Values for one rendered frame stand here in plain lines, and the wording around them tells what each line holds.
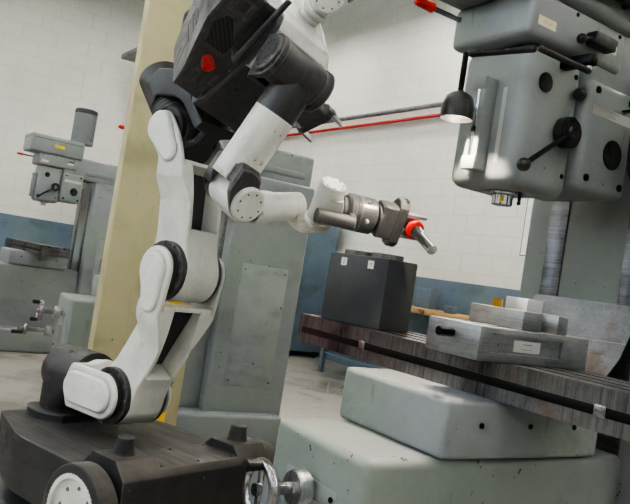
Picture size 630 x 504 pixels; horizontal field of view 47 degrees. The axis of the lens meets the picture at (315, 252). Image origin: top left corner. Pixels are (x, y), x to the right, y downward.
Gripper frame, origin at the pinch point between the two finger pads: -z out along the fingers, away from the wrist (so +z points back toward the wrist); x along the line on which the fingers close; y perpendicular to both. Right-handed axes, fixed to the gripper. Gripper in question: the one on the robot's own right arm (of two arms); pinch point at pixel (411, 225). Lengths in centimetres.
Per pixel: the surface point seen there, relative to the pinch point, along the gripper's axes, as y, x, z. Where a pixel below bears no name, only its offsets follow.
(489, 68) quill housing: -0.6, -40.8, -4.3
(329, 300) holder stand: -15.9, 31.5, 7.1
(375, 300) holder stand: -2.9, 22.9, 0.3
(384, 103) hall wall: -699, 76, -257
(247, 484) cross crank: 47, 43, 37
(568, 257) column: -2.1, -0.6, -48.5
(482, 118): 8.5, -30.7, -2.5
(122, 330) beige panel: -111, 107, 49
